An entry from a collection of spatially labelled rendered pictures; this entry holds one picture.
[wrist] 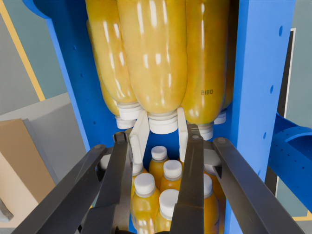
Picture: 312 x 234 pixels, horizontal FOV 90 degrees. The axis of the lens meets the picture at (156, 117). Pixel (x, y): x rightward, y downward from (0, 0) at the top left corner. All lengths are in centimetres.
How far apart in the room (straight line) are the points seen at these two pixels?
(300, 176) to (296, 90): 94
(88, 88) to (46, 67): 142
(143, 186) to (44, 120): 42
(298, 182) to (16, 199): 96
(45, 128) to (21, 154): 14
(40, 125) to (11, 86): 142
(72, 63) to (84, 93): 5
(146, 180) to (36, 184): 32
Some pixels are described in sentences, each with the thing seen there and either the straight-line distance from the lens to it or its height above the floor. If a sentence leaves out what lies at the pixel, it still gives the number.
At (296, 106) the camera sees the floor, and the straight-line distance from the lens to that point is 174.
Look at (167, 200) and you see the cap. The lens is 28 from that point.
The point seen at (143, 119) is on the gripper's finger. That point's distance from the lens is 17.
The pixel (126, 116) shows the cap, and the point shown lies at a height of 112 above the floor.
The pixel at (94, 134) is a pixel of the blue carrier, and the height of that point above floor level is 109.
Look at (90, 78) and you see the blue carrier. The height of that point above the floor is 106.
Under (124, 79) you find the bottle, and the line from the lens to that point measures 21.
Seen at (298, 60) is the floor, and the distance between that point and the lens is 164.
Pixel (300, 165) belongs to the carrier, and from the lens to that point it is 89.
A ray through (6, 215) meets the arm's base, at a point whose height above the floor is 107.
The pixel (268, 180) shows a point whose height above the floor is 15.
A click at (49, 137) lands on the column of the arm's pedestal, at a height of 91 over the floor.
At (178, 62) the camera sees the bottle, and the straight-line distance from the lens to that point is 16.
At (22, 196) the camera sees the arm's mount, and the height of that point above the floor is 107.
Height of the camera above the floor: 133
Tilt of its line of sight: 68 degrees down
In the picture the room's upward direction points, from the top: 166 degrees counter-clockwise
